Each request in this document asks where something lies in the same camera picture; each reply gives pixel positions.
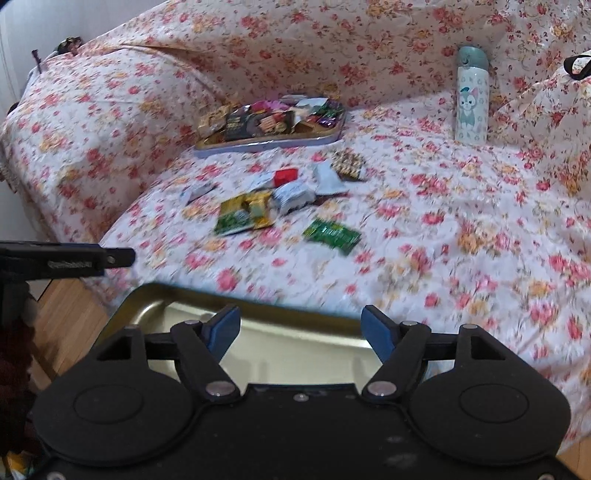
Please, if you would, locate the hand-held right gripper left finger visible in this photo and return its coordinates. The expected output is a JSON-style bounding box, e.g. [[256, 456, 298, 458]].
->
[[95, 305, 242, 402]]

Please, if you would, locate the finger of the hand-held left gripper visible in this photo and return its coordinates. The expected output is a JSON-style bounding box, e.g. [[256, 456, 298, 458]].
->
[[0, 240, 136, 280]]

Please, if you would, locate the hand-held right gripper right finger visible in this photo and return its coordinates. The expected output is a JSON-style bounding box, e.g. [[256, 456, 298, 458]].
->
[[360, 305, 511, 402]]

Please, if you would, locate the gold tin tray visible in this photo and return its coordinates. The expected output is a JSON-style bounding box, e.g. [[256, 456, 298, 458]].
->
[[92, 282, 382, 385]]

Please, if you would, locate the green striped snack packet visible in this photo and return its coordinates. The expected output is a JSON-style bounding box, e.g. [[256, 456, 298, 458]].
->
[[302, 219, 362, 256]]

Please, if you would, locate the green and gold snack packet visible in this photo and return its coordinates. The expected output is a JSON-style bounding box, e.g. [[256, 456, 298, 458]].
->
[[213, 195, 256, 236]]

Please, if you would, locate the white and pink snack packet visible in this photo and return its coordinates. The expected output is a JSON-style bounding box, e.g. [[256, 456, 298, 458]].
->
[[181, 182, 219, 205]]

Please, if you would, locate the plain white snack packet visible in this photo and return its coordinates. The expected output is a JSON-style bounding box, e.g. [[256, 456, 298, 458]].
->
[[313, 163, 348, 195]]

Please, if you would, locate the brown patterned snack packet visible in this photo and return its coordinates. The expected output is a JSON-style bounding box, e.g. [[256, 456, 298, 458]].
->
[[331, 150, 368, 184]]

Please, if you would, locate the person's left forearm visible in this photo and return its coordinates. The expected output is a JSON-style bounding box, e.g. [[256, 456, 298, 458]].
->
[[0, 295, 44, 455]]

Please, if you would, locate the floral covered sofa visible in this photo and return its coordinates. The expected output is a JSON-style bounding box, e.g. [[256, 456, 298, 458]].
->
[[0, 0, 591, 449]]

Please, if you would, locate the white and dark snack packet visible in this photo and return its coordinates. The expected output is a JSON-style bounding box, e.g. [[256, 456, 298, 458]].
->
[[271, 181, 317, 216]]

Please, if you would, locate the blue tin tray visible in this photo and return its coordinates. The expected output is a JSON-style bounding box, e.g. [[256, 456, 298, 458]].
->
[[194, 96, 347, 154]]

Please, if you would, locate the white cartoon water bottle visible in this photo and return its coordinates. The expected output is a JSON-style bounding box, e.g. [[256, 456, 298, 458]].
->
[[455, 45, 490, 144]]

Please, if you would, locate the black strap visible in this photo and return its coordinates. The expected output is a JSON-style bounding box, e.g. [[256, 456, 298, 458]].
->
[[563, 54, 591, 79]]

